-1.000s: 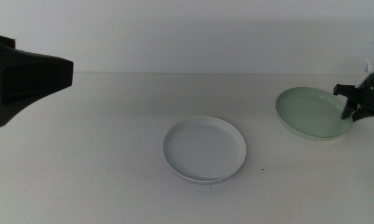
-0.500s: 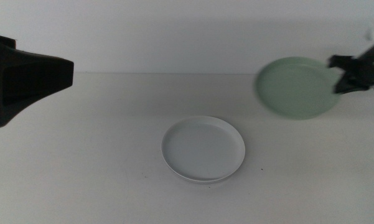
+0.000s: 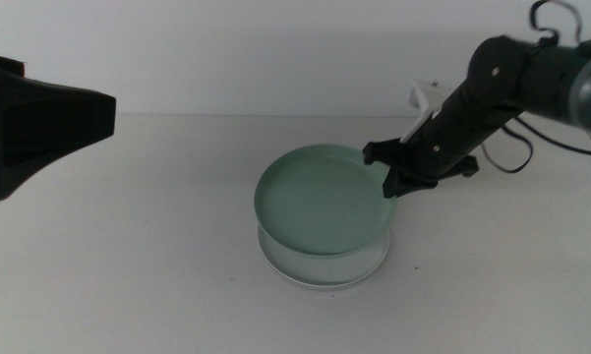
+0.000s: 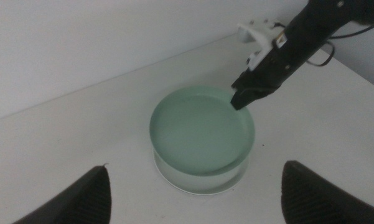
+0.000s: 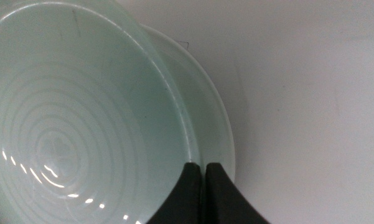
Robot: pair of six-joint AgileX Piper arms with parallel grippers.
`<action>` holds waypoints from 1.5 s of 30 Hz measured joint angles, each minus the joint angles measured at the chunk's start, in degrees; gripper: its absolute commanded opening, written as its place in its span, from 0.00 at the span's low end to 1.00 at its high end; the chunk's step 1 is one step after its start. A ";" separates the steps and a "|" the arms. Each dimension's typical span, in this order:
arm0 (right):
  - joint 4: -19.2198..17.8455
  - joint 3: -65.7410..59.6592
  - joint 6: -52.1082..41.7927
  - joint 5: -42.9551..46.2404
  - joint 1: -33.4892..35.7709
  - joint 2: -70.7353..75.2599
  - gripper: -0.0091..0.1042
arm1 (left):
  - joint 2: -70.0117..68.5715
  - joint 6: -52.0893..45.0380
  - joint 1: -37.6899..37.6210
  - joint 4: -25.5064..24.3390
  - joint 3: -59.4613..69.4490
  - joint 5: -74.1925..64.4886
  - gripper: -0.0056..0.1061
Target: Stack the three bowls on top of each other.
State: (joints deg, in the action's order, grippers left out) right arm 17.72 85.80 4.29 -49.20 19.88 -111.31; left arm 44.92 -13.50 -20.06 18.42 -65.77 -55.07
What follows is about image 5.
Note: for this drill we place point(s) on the white shallow plastic bowl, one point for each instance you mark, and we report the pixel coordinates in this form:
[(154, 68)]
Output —
[(211, 124)]

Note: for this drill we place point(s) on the pale green shallow plastic bowl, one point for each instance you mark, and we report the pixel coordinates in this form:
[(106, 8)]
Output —
[(81, 118)]

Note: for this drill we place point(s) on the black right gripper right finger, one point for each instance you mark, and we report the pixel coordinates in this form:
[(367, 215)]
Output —
[(221, 202)]

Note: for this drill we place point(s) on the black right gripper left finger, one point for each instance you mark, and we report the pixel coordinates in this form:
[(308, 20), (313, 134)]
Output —
[(185, 199)]

